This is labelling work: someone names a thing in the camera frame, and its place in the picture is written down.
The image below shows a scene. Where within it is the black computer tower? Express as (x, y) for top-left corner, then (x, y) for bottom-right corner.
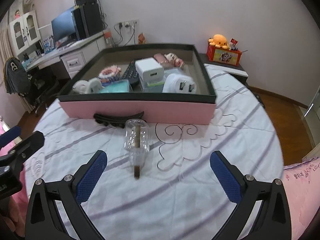
(72, 3), (103, 40)

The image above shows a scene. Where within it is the clear glass bottle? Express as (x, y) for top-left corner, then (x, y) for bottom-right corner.
(124, 119), (150, 179)

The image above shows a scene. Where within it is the pink quilt right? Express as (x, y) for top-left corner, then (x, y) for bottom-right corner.
(282, 157), (320, 239)

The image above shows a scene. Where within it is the white striped quilted tablecloth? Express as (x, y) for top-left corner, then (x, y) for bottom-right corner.
(25, 64), (284, 239)

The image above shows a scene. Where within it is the wall power outlet strip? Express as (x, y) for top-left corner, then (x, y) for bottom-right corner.
(116, 19), (139, 29)

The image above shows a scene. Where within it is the white glass door cabinet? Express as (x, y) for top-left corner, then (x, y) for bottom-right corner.
(8, 10), (41, 56)

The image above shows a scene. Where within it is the black computer monitor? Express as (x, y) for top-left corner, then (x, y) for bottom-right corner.
(51, 7), (76, 43)

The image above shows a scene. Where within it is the orange octopus plush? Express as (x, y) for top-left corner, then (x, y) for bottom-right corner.
(208, 34), (229, 50)

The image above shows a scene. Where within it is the white usb charger cube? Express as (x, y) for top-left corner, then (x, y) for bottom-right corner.
(135, 57), (164, 82)

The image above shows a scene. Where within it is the pink white cat brick figure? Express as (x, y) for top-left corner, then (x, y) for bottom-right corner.
(164, 53), (184, 69)

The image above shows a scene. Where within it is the white rabbit night light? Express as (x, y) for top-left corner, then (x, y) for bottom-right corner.
(72, 77), (103, 94)

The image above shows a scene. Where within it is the black office chair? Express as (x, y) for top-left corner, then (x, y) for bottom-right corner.
(27, 67), (59, 117)

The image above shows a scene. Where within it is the white desk with drawers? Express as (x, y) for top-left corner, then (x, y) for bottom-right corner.
(26, 32), (107, 79)

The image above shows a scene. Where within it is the black hair claw clip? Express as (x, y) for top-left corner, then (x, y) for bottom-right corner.
(93, 112), (144, 128)

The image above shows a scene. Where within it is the blue yellow small box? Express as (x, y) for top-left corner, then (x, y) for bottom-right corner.
(100, 77), (121, 86)

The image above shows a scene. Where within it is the white travel plug adapter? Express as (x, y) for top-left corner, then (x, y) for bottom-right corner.
(162, 74), (197, 94)

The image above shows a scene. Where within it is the pink and black storage box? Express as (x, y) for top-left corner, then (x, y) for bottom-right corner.
(58, 43), (216, 125)

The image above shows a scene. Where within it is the orange cap water bottle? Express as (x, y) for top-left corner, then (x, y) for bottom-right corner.
(104, 29), (114, 48)

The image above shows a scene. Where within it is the pink donut brick model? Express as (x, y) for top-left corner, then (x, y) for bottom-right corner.
(98, 65), (121, 79)

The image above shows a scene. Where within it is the rose gold metal cup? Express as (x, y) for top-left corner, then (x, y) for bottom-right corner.
(153, 53), (173, 69)

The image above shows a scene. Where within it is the teal heart plastic case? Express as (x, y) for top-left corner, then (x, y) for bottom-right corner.
(99, 79), (131, 94)

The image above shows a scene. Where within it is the black remote control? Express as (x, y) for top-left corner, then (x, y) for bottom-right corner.
(121, 61), (139, 86)

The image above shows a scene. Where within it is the black bathroom scale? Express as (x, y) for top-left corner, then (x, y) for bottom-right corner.
(254, 94), (265, 108)

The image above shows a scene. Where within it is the pink doll on cabinet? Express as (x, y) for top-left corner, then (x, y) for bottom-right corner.
(15, 10), (20, 19)

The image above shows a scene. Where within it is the red cartoon storage box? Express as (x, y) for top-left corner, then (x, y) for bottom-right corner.
(207, 45), (242, 66)

